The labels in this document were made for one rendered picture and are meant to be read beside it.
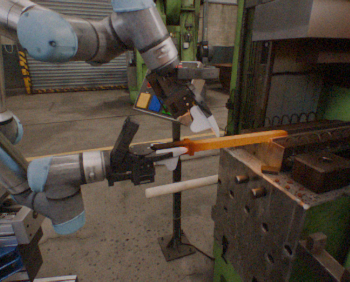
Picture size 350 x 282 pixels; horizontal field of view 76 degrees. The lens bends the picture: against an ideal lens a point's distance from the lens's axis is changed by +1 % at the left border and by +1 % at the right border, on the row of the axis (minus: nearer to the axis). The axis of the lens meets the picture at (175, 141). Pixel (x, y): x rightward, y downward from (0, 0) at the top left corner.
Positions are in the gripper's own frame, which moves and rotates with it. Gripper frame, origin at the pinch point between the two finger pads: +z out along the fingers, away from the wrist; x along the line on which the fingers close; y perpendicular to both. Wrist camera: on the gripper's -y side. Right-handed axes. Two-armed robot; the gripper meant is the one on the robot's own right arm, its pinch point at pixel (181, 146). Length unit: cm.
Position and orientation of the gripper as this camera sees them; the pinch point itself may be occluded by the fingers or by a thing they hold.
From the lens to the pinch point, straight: 59.3
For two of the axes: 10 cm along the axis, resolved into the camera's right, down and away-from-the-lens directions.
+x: 3.4, 3.4, -8.8
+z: 9.4, -1.2, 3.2
